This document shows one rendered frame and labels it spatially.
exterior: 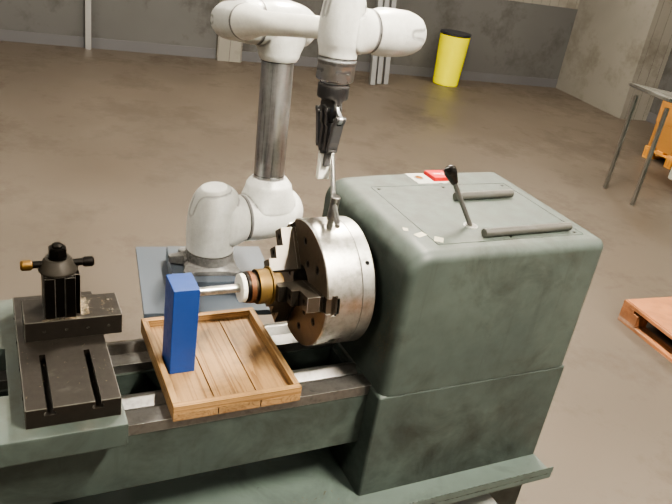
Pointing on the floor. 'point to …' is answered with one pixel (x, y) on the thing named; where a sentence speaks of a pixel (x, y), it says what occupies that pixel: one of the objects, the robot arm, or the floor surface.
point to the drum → (450, 57)
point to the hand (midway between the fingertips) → (323, 164)
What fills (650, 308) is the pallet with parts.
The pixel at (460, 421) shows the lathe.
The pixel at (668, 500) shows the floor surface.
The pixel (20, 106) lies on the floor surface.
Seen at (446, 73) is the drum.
